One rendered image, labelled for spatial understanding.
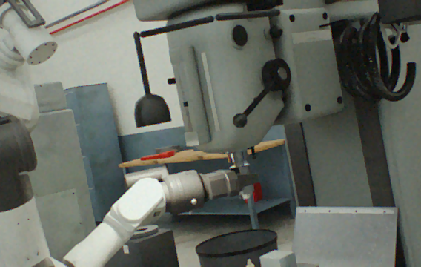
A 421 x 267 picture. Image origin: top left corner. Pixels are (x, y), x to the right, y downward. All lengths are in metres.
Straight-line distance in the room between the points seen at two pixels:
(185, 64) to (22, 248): 0.49
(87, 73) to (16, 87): 8.25
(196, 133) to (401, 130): 0.57
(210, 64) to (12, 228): 0.51
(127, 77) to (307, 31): 7.30
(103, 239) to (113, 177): 7.51
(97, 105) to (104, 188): 1.18
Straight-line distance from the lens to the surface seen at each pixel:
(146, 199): 1.25
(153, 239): 1.61
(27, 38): 1.17
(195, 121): 1.26
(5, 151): 1.07
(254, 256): 3.24
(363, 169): 1.62
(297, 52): 1.38
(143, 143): 8.56
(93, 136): 8.60
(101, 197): 8.63
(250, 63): 1.29
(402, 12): 1.32
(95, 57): 9.22
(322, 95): 1.43
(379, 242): 1.60
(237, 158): 1.34
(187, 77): 1.26
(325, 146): 1.67
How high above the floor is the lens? 1.42
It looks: 3 degrees down
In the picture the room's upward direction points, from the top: 11 degrees counter-clockwise
